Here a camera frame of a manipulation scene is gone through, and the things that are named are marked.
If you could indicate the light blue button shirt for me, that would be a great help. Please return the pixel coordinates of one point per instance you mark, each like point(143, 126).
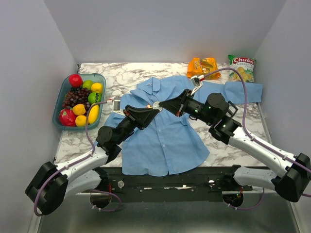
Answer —
point(170, 144)

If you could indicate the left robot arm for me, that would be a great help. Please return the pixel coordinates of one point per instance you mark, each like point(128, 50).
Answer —
point(53, 183)

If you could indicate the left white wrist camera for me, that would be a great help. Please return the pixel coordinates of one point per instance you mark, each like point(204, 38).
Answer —
point(116, 106)

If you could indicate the yellow toy lemon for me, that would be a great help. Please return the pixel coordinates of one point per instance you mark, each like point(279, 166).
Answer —
point(79, 109)

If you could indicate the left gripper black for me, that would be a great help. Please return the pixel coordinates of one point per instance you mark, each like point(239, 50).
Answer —
point(146, 116)

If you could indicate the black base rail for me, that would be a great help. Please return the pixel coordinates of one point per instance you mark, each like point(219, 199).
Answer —
point(199, 184)

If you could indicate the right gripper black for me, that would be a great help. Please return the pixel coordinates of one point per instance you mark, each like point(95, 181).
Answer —
point(178, 105)

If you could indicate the green toy lime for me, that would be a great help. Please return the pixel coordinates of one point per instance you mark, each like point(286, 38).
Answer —
point(94, 97)
point(87, 84)

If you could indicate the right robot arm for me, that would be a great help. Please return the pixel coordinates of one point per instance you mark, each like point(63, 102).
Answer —
point(287, 174)

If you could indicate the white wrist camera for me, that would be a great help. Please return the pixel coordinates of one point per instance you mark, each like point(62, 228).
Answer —
point(116, 106)
point(197, 83)

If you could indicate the green cassava chips bag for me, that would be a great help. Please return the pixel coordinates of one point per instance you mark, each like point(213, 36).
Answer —
point(244, 66)

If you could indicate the dark toy grape bunch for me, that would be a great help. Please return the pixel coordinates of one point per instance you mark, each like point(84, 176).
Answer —
point(77, 96)

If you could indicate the pink toy dragon fruit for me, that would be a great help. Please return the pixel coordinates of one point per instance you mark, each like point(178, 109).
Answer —
point(67, 117)

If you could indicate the orange toy fruit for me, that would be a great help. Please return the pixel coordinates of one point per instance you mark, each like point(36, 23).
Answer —
point(81, 121)
point(97, 87)

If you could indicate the orange mango gummy bag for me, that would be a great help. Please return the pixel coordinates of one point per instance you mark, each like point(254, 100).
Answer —
point(198, 66)

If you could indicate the red toy apple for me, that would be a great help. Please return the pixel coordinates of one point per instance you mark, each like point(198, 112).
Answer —
point(75, 80)

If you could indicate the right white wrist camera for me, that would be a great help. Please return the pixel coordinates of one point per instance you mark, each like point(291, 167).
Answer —
point(197, 83)

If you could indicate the yellow toy mango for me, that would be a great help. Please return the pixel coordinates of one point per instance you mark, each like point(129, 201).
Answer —
point(93, 113)

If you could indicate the black brooch box red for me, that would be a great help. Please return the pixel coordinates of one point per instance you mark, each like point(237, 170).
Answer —
point(232, 109)

